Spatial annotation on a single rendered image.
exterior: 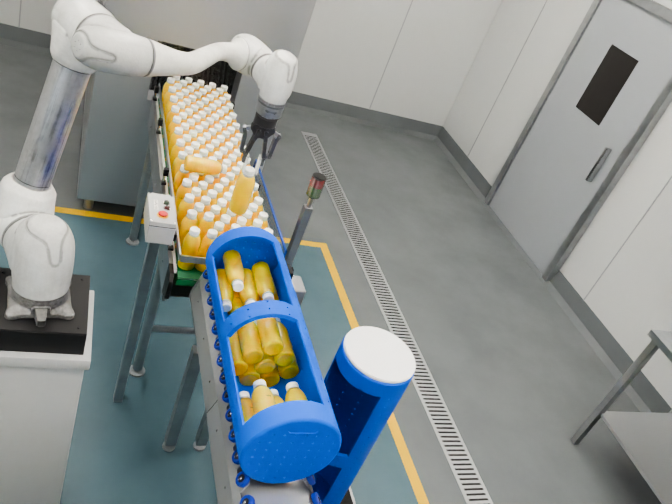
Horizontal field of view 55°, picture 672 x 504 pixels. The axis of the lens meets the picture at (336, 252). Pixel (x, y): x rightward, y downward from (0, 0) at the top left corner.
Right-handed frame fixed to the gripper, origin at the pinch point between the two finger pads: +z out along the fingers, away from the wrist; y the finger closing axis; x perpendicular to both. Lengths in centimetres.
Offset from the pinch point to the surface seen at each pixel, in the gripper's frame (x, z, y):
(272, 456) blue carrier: -94, 30, 9
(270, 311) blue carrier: -51, 18, 8
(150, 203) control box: 15.8, 37.1, -29.2
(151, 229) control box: 3.7, 39.7, -27.6
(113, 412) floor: -4, 146, -27
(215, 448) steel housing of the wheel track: -78, 53, -1
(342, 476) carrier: -62, 91, 58
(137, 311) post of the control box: 8, 89, -26
